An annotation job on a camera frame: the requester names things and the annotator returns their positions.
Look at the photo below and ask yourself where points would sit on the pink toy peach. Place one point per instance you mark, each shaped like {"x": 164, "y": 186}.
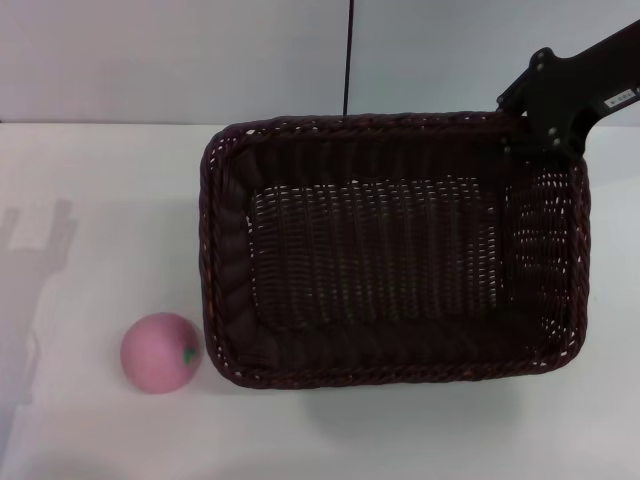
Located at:
{"x": 155, "y": 355}

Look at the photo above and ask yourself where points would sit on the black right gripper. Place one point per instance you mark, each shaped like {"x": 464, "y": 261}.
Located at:
{"x": 565, "y": 95}

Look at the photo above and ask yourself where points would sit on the dark brown wicker basket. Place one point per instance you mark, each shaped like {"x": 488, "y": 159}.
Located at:
{"x": 380, "y": 255}

